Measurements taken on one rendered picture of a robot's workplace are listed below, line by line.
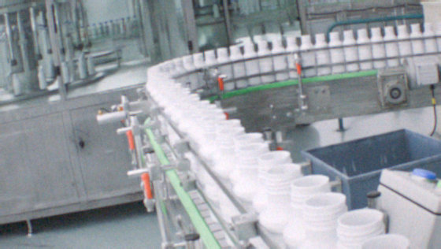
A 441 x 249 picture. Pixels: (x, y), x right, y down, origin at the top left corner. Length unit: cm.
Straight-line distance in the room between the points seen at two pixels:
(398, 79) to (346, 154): 88
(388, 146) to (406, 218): 102
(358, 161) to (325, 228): 114
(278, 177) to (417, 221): 16
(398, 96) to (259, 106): 56
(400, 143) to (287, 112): 93
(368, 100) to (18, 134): 246
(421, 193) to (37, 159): 371
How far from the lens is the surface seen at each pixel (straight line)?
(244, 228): 64
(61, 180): 424
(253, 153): 73
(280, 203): 62
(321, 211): 51
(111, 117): 186
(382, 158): 168
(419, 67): 241
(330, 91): 254
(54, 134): 418
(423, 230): 64
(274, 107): 252
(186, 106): 119
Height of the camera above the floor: 133
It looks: 11 degrees down
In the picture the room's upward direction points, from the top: 9 degrees counter-clockwise
